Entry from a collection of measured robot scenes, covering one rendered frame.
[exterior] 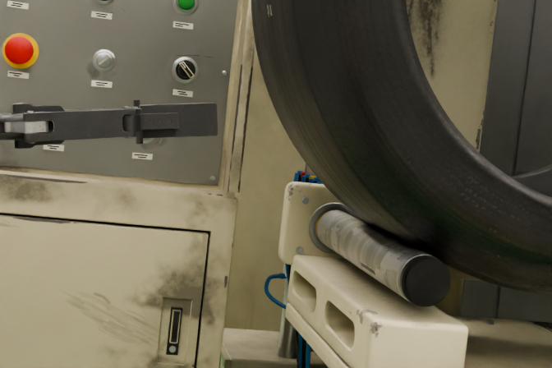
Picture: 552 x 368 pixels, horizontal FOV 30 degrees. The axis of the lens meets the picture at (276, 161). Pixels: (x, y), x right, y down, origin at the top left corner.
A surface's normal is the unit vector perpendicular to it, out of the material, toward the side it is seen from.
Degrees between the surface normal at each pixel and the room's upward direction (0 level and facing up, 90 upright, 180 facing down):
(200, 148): 90
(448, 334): 90
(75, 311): 90
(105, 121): 88
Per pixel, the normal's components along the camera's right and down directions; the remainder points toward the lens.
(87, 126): 0.40, 0.06
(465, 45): 0.18, 0.07
